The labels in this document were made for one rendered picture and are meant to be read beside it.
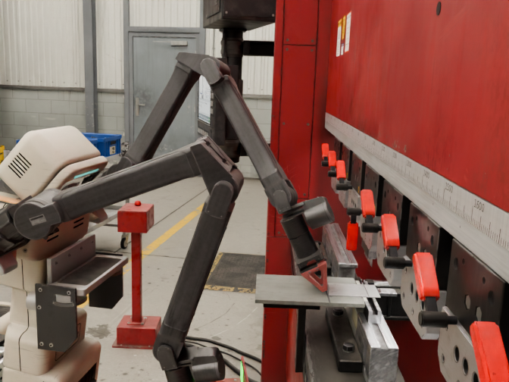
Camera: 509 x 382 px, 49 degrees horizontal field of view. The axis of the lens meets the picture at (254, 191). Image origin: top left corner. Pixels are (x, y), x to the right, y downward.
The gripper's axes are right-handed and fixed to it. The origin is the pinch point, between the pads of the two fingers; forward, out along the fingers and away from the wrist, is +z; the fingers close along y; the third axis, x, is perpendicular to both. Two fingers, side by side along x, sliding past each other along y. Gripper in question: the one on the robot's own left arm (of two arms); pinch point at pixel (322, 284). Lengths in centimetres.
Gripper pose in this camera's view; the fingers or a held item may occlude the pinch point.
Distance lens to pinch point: 144.4
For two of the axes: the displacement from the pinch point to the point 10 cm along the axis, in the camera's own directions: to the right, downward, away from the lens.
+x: -9.0, 4.2, 1.1
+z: 4.3, 8.9, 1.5
